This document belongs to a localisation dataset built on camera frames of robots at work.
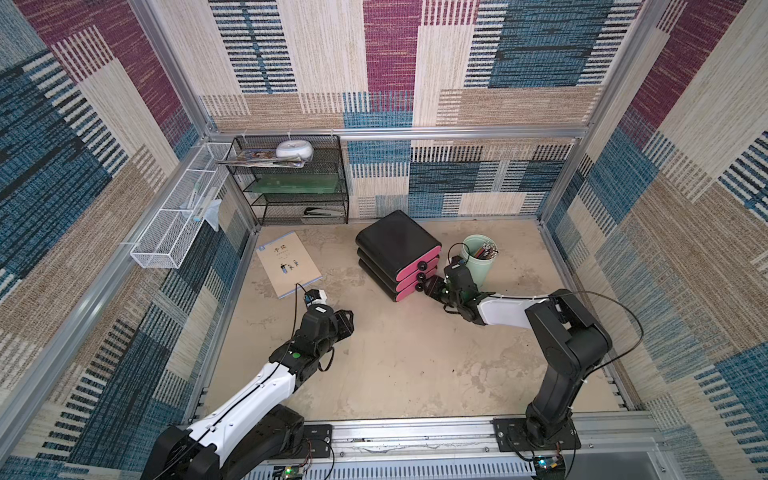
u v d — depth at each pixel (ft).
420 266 2.92
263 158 3.02
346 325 2.44
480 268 3.07
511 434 2.42
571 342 1.62
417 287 3.17
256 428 1.93
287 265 3.55
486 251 2.91
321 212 3.58
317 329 2.06
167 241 2.98
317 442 2.38
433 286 2.85
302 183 3.29
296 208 3.90
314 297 2.45
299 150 2.93
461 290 2.49
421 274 3.02
